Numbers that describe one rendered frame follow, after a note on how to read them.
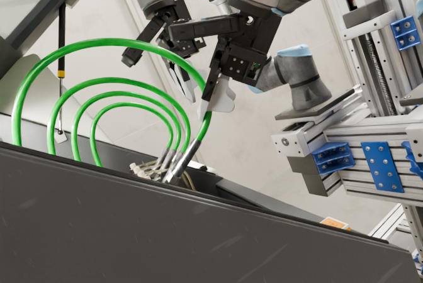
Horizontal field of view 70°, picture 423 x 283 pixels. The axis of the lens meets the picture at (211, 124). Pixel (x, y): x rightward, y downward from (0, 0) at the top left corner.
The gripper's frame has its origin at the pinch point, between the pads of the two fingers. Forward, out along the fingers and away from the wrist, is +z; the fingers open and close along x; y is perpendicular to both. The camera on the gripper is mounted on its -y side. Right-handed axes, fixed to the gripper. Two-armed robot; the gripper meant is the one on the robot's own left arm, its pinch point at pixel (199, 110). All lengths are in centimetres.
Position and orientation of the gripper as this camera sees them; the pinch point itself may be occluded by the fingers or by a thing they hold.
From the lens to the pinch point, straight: 55.2
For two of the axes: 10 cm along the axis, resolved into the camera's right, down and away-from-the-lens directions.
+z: -3.1, 8.4, 4.5
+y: 9.4, 3.2, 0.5
